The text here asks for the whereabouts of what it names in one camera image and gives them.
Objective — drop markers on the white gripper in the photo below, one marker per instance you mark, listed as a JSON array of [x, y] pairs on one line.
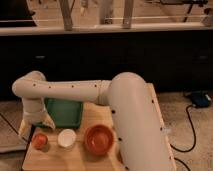
[[34, 118]]

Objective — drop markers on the red apple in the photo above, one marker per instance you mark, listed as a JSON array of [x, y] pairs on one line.
[[39, 140]]

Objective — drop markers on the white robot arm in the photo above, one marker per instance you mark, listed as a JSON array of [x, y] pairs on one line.
[[143, 140]]

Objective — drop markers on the green plastic tray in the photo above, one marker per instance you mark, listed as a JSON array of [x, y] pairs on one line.
[[64, 113]]

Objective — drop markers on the small white bowl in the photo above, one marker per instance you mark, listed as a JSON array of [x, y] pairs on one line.
[[66, 138]]

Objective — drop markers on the orange bowl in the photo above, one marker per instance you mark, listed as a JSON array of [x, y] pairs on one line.
[[98, 139]]

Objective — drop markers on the blue floor device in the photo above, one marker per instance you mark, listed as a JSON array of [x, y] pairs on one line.
[[200, 99]]

